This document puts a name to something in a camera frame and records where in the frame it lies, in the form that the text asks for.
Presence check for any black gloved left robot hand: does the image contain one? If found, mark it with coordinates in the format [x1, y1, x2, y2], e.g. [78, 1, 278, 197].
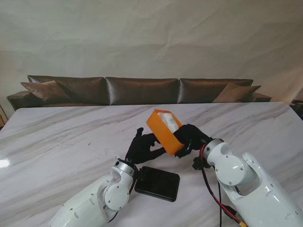
[125, 127, 166, 165]

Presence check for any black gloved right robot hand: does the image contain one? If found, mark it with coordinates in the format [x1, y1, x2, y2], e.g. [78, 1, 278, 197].
[173, 123, 213, 158]

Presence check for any orange plastic tissue box cover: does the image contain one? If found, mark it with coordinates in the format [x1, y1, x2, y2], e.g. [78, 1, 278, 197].
[146, 108, 185, 156]

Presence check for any white soft tissue pack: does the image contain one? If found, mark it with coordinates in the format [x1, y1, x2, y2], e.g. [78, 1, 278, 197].
[158, 112, 180, 133]

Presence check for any black tissue box base plate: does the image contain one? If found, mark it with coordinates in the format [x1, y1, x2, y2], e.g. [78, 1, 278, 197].
[134, 166, 180, 202]

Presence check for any brown leather sofa back cushion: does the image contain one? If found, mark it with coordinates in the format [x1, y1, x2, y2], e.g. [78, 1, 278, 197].
[178, 78, 254, 104]
[105, 77, 180, 106]
[27, 75, 106, 105]

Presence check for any brown satin throw pillow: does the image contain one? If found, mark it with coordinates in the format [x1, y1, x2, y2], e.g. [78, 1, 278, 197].
[20, 80, 71, 102]
[213, 83, 262, 103]

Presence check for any dark side furniture piece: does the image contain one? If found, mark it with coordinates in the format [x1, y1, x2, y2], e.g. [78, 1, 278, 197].
[290, 89, 303, 119]

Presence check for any brown leather sofa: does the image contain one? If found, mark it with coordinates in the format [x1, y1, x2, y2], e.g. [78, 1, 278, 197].
[6, 75, 272, 111]

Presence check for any wooden furniture piece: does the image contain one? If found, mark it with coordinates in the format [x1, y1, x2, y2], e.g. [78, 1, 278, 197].
[0, 104, 7, 127]

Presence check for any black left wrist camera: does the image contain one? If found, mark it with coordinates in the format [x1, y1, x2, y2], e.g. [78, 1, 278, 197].
[135, 166, 148, 182]

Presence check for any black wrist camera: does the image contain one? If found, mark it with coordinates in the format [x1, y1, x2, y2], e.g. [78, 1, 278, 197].
[192, 157, 215, 170]
[135, 166, 148, 182]

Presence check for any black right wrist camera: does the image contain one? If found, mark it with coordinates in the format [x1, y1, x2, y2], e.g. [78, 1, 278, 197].
[192, 157, 215, 170]

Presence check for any red black right arm cable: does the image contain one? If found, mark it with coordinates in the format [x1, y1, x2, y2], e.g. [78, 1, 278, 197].
[199, 144, 251, 227]

